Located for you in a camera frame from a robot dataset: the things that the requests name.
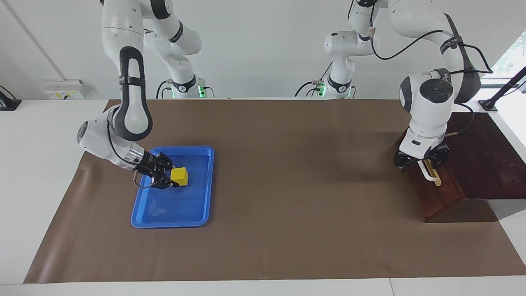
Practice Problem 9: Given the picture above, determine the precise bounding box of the white drawer handle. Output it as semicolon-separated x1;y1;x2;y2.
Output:
418;160;439;182

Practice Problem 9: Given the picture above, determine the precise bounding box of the blue plastic tray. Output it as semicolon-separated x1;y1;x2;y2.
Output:
131;146;215;229

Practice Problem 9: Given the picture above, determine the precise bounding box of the black right arm base cable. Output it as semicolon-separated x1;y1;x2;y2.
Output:
155;79;173;99

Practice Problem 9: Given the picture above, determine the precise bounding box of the black camera stand pole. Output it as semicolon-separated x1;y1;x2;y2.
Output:
479;66;526;112

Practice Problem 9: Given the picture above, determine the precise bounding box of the wooden drawer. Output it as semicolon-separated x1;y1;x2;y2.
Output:
395;136;464;218

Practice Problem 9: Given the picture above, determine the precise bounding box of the black left arm base cable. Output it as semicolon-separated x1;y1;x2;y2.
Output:
295;62;333;97

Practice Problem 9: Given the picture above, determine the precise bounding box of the dark wooden drawer cabinet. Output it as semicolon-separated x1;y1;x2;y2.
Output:
395;112;526;223

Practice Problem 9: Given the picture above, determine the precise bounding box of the small black stand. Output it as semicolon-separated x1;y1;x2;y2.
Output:
0;85;22;111

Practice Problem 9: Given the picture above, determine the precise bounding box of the yellow cube block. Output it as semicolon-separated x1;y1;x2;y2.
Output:
171;167;189;186

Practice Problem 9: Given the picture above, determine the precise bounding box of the black arm base cable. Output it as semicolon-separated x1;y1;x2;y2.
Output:
295;62;333;97
155;79;173;99

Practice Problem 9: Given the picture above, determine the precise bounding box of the brown table mat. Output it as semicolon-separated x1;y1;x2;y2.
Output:
23;98;526;284

